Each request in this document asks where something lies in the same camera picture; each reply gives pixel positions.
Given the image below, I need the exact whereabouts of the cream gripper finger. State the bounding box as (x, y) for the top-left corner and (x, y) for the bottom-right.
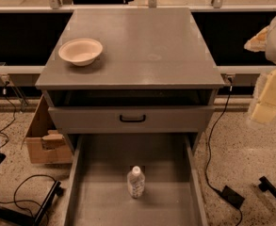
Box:
(244, 26), (268, 52)
(250, 69), (276, 124)

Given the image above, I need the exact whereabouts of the clear plastic water bottle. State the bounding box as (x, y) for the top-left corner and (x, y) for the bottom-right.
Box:
(127, 166), (145, 199)

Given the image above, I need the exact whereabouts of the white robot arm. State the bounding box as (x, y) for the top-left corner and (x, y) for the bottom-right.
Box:
(244, 16), (276, 126)

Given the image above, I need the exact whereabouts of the closed grey upper drawer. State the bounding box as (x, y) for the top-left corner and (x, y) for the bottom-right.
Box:
(49, 105), (214, 134)

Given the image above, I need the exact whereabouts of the grey drawer cabinet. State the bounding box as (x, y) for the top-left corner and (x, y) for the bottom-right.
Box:
(36, 8), (223, 149)

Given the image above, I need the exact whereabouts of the open grey middle drawer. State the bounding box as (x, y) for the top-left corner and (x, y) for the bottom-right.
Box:
(62, 134), (208, 226)

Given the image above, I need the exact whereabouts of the black stand leg right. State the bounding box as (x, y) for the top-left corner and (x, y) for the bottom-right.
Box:
(258, 176), (276, 199)

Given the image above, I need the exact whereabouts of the black power adapter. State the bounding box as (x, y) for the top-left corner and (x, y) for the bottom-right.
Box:
(220, 186), (245, 209)

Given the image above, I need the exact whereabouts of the white paper bowl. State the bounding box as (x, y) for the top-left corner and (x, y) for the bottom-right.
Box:
(58, 39), (103, 66)

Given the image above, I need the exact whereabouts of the brown cardboard box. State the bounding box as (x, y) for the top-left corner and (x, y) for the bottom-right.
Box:
(25, 97), (73, 164)

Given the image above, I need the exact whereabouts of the black stand base left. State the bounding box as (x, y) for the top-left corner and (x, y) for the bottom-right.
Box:
(0, 181), (63, 226)

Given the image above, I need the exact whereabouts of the black power cable right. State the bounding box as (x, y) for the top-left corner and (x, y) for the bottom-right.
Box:
(204, 77), (243, 226)

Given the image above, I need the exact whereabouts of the black drawer handle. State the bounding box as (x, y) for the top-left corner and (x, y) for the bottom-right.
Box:
(119, 115), (146, 123)

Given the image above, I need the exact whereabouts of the black wall cable left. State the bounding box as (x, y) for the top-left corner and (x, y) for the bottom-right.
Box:
(0, 80), (18, 151)

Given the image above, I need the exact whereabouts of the black cable left floor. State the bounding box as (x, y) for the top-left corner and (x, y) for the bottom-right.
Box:
(0, 173), (57, 226)

